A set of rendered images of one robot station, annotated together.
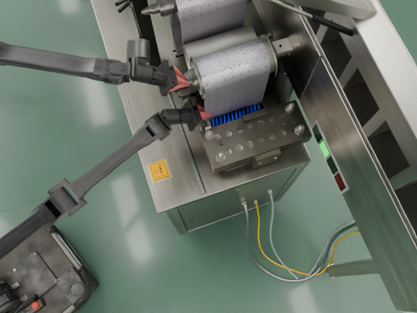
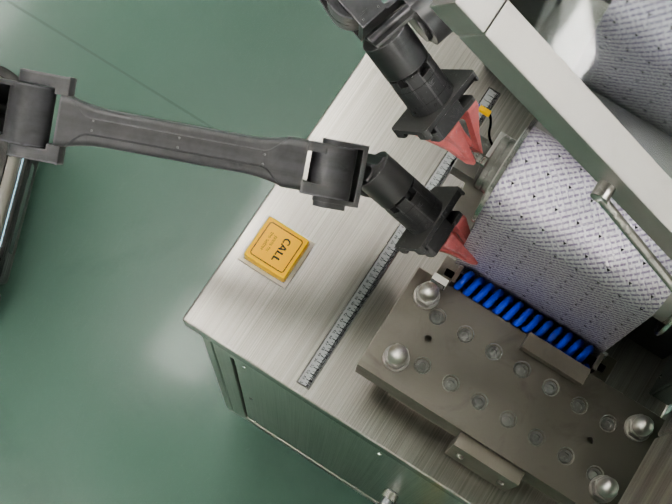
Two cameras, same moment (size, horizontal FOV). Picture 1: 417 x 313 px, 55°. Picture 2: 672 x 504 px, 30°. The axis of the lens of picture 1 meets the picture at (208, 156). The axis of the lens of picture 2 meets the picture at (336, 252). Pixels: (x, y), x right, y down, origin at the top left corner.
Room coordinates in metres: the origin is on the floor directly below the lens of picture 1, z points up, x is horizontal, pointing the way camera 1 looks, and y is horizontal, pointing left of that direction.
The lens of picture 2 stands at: (0.16, -0.18, 2.69)
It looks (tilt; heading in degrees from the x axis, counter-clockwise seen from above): 75 degrees down; 43
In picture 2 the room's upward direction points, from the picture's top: 8 degrees clockwise
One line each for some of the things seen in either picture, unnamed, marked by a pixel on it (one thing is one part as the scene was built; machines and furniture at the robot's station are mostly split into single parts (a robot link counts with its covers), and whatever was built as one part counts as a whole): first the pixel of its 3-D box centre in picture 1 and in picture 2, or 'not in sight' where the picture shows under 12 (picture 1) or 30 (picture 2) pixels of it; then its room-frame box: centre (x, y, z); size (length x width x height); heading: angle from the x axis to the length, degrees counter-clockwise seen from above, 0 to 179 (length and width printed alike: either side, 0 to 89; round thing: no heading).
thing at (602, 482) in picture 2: (300, 128); (606, 487); (0.56, -0.35, 1.05); 0.04 x 0.04 x 0.04
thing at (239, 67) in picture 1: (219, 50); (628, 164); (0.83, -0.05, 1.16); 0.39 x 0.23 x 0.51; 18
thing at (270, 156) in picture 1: (266, 159); (482, 464); (0.47, -0.23, 0.96); 0.10 x 0.03 x 0.11; 108
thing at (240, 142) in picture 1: (254, 136); (511, 397); (0.55, -0.18, 1.00); 0.40 x 0.16 x 0.06; 108
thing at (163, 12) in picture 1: (167, 5); not in sight; (0.90, 0.13, 1.33); 0.06 x 0.06 x 0.06; 18
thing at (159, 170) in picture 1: (159, 170); (276, 249); (0.45, 0.20, 0.91); 0.07 x 0.07 x 0.02; 18
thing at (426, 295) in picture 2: (209, 133); (428, 292); (0.55, -0.01, 1.05); 0.04 x 0.04 x 0.04
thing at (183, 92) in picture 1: (187, 99); (470, 182); (0.69, 0.08, 1.05); 0.06 x 0.05 x 0.31; 108
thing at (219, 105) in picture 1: (234, 101); (541, 290); (0.65, -0.10, 1.10); 0.23 x 0.01 x 0.18; 108
